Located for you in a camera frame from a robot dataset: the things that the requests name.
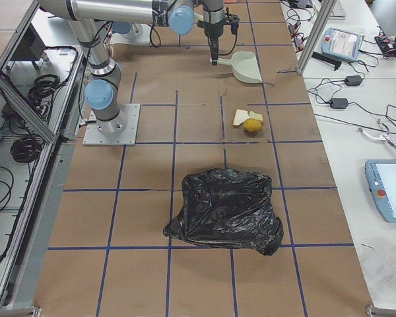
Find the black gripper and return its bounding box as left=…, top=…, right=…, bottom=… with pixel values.
left=203, top=11, right=240, bottom=48

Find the pale green plastic dustpan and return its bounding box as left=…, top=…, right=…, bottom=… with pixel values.
left=218, top=52, right=263, bottom=84

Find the white bread slice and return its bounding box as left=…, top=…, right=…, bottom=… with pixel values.
left=233, top=109, right=249, bottom=127

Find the yellow potato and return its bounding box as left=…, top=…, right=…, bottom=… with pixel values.
left=243, top=118, right=263, bottom=133

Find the black trash bag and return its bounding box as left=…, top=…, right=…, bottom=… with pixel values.
left=163, top=168, right=284, bottom=256

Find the blue teach pendant tablet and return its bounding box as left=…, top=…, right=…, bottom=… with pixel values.
left=321, top=28, right=363, bottom=62

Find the black power adapter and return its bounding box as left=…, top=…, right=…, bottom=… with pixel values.
left=344, top=75, right=364, bottom=87

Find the aluminium frame post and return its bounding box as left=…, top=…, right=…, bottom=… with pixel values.
left=296, top=0, right=337, bottom=75

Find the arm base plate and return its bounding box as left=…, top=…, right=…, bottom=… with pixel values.
left=82, top=104, right=141, bottom=146

